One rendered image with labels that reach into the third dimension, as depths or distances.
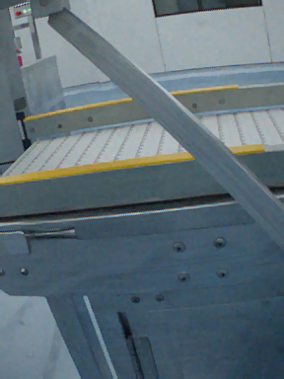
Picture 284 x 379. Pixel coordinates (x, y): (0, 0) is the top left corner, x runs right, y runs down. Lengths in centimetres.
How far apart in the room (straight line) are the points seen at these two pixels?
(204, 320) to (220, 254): 14
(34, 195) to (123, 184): 9
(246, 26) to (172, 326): 505
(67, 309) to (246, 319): 45
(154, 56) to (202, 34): 70
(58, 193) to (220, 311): 25
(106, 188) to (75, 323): 56
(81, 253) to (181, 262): 10
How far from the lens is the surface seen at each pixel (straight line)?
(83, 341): 96
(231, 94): 64
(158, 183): 39
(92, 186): 41
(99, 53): 35
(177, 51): 554
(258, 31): 547
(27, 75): 301
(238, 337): 58
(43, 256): 47
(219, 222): 41
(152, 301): 52
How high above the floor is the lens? 97
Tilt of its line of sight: 24 degrees down
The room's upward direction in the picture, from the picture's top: 11 degrees counter-clockwise
